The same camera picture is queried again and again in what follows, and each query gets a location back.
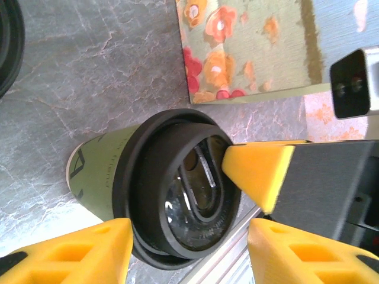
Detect green paper coffee cup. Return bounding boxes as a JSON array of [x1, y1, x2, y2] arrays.
[[65, 124, 142, 222]]

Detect black plastic cup lid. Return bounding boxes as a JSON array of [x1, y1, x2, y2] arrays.
[[126, 108, 242, 270]]

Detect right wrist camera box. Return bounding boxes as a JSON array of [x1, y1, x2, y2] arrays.
[[329, 46, 379, 120]]

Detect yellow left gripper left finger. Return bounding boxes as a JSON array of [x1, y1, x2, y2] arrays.
[[0, 217, 134, 284]]

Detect aluminium frame rail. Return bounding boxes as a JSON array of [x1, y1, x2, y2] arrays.
[[182, 206, 263, 284]]

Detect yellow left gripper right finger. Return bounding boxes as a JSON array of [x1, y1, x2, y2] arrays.
[[247, 218, 379, 284]]

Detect floral paper bag white handles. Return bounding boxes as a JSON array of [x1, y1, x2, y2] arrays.
[[175, 0, 379, 105]]

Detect black cup lid stack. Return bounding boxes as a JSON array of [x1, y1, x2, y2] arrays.
[[0, 0, 26, 100]]

